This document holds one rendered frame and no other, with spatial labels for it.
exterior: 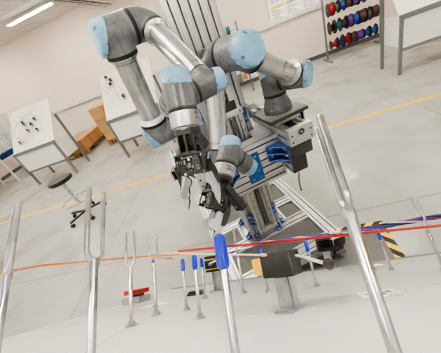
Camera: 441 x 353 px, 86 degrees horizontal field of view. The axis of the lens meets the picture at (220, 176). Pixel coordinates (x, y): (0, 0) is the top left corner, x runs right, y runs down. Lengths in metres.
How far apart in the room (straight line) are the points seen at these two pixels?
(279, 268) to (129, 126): 5.07
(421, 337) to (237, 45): 0.79
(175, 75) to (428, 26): 4.84
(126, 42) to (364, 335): 0.97
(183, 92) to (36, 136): 6.33
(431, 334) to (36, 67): 9.54
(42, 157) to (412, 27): 7.44
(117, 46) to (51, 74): 8.36
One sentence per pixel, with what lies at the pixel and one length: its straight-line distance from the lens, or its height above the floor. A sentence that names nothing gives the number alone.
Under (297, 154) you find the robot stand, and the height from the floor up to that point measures 0.95.
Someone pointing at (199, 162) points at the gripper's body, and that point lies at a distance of 0.58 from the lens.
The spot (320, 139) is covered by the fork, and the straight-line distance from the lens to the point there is 0.17.
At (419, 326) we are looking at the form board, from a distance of 0.27.
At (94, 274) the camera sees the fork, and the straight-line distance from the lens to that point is 0.21.
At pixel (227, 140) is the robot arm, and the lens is 0.84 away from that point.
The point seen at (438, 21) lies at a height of 0.61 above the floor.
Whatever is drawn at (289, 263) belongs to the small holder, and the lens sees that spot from 0.33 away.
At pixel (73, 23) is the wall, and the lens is 8.62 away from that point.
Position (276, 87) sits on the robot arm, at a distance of 1.27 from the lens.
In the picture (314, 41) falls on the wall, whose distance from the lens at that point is 7.82.
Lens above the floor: 1.63
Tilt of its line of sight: 30 degrees down
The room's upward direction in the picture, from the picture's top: 23 degrees counter-clockwise
